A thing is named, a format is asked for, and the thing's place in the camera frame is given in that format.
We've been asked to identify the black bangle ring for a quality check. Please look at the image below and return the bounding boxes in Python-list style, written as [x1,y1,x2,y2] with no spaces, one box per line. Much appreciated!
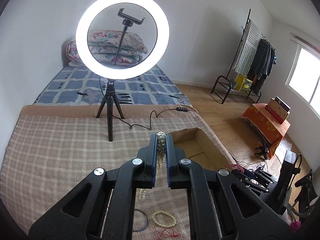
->
[132,208,150,232]

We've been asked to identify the cream bead bracelet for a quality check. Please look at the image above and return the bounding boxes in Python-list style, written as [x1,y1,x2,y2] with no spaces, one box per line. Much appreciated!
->
[152,210,178,228]

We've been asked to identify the red string green pendant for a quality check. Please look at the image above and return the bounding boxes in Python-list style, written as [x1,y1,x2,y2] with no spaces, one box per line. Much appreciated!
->
[154,228,181,240]

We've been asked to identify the twisted pearl necklace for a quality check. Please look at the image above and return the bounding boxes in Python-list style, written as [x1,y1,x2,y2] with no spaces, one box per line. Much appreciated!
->
[138,130,168,201]

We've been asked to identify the brown cardboard box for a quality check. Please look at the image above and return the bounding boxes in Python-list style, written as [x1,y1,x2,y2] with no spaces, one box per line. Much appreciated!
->
[170,127,235,171]

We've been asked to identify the tan box on table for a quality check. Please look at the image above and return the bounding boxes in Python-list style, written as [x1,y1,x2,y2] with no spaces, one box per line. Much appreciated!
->
[265,96,291,124]

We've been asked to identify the black clothes rack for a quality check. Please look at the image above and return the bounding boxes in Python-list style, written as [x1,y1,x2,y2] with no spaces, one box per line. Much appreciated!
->
[210,9,273,104]

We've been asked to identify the yellow box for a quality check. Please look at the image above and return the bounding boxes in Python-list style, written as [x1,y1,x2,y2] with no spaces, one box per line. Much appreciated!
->
[235,75,252,93]

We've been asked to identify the window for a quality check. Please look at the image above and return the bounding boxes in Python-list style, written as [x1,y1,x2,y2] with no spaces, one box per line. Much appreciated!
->
[286,44,319,116]

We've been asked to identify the dark hanging clothes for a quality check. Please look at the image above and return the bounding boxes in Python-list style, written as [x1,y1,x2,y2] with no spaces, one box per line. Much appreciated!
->
[247,39,277,94]

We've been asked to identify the black tripod stand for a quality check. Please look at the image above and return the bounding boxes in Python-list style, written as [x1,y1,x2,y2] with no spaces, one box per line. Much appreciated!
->
[96,79,124,141]

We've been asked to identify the striped white towel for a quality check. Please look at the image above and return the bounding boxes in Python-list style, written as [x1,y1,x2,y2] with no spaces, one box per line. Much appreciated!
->
[232,20,262,76]

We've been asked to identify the blue checkered bed sheet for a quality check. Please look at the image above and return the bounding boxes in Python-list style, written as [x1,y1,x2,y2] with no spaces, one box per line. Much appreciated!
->
[32,64,192,106]

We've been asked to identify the folded floral quilt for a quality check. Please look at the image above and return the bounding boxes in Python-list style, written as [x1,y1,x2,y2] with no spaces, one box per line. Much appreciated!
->
[66,29,149,67]

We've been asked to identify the black phone holder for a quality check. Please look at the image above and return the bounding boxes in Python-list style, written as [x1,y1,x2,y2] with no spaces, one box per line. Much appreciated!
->
[113,8,145,66]

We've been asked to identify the floor cables and plugs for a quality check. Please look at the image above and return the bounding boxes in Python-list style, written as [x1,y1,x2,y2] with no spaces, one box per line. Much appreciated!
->
[232,142,276,178]

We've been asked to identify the black power cable with remote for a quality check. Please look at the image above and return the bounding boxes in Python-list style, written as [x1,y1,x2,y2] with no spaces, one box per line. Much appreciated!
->
[98,77,200,131]

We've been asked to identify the white ring light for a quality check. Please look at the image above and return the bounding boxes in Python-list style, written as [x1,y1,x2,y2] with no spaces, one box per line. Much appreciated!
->
[75,0,170,80]

